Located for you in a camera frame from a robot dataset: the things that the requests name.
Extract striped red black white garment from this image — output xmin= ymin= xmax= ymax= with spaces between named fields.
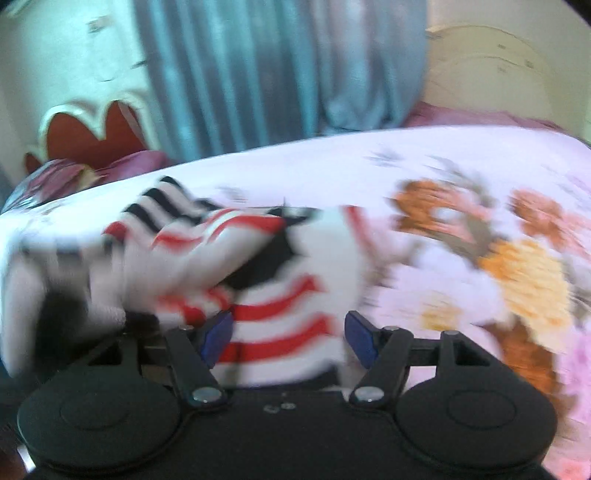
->
xmin=1 ymin=177 xmax=380 ymax=387

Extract floral white bed sheet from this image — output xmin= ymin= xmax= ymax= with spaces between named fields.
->
xmin=1 ymin=126 xmax=590 ymax=479

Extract purple pillow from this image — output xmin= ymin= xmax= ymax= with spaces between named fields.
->
xmin=1 ymin=150 xmax=172 ymax=213

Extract pink blanket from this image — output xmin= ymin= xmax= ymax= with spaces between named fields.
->
xmin=403 ymin=102 xmax=565 ymax=133

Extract red white scalloped headboard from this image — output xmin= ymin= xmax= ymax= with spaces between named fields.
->
xmin=23 ymin=90 xmax=160 ymax=174

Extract blue curtain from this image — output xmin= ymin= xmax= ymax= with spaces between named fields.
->
xmin=134 ymin=1 xmax=428 ymax=162

